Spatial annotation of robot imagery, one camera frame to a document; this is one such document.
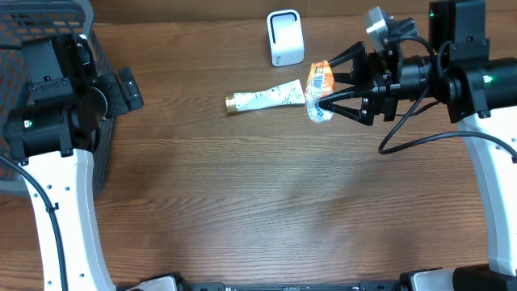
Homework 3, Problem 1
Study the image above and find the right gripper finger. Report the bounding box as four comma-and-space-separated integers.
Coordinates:
317, 89, 374, 126
329, 41, 368, 85

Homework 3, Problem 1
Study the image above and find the small orange tissue pack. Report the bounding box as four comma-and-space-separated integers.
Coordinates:
305, 61, 335, 123

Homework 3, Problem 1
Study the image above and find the white Pantene tube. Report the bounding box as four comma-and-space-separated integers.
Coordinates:
225, 79, 305, 115

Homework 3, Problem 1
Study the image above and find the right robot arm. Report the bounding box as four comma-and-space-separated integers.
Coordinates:
317, 1, 516, 276

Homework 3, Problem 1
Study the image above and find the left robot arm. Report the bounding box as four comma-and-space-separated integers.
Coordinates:
3, 34, 144, 290

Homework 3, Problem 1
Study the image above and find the white barcode scanner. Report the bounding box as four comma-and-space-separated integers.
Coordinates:
267, 9, 305, 67

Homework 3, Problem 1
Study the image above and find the grey plastic mesh basket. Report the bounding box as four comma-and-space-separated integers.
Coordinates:
1, 0, 116, 197

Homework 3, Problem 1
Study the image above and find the left black cable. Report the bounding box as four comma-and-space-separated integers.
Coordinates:
0, 155, 69, 291

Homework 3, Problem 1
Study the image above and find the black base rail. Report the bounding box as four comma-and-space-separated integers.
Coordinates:
116, 268, 506, 291

